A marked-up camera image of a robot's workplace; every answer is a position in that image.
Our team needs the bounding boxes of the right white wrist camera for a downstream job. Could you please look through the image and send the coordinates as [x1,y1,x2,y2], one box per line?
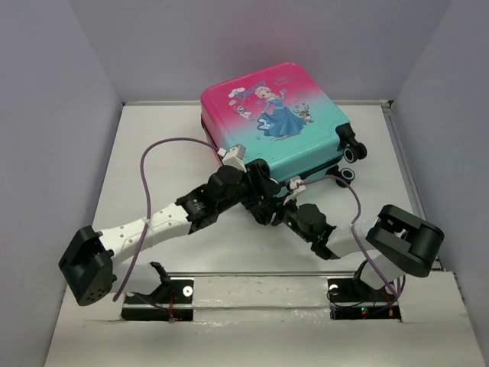
[283,176,306,204]

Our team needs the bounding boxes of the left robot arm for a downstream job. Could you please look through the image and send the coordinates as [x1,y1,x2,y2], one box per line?
[58,160,280,307]

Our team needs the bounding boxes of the pink and teal suitcase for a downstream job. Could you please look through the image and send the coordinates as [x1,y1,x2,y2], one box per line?
[200,62,367,184]

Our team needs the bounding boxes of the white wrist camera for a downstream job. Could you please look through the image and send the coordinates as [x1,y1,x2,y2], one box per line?
[283,176,306,204]
[217,144,246,172]

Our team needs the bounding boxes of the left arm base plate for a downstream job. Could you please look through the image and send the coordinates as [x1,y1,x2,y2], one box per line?
[121,261,195,323]

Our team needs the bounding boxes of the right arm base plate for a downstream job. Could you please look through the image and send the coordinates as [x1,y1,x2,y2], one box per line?
[326,278,401,320]

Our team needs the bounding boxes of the purple cable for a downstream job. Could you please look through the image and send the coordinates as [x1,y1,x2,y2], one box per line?
[112,136,222,320]
[300,174,406,318]

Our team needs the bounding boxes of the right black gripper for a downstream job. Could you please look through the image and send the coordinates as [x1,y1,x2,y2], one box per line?
[254,191,313,242]

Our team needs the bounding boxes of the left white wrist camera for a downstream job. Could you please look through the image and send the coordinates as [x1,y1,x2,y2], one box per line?
[217,144,246,172]

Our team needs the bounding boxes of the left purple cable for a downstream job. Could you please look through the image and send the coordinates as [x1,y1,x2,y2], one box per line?
[112,136,222,320]

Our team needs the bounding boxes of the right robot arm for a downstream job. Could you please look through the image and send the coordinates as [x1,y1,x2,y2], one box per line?
[250,198,445,300]

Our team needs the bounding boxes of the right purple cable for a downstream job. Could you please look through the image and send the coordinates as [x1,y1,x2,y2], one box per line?
[300,174,406,318]

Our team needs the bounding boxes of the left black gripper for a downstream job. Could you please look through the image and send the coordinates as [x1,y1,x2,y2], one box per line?
[216,162,281,214]

